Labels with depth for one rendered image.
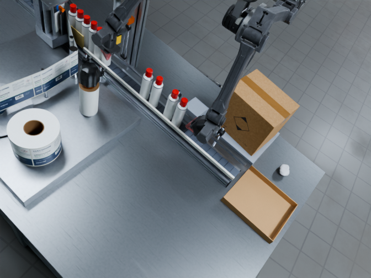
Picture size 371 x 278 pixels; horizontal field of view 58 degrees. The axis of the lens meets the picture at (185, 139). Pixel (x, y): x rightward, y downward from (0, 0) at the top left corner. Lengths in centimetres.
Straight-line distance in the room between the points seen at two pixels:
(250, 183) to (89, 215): 80
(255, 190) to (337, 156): 178
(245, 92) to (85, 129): 80
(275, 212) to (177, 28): 251
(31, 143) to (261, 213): 109
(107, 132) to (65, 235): 51
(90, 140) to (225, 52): 235
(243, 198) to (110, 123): 76
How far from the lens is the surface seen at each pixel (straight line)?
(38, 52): 200
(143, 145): 170
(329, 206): 309
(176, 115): 165
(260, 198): 175
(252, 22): 136
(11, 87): 163
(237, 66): 139
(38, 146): 145
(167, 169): 165
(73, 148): 161
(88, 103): 163
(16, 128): 151
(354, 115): 395
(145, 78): 169
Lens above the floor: 225
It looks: 53 degrees down
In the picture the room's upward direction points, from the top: 24 degrees clockwise
